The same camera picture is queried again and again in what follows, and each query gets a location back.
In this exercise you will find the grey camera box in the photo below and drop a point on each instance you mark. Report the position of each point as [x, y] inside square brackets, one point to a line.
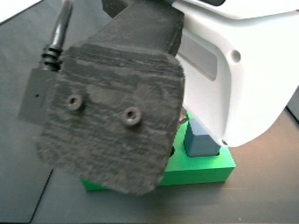
[37, 95]

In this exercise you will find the green shape sorter board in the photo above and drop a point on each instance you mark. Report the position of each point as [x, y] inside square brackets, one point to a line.
[196, 170]

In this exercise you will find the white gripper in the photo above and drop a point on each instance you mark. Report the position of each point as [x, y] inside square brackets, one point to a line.
[240, 55]

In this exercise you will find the blue square block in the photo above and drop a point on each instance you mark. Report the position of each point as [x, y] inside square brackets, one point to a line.
[200, 144]

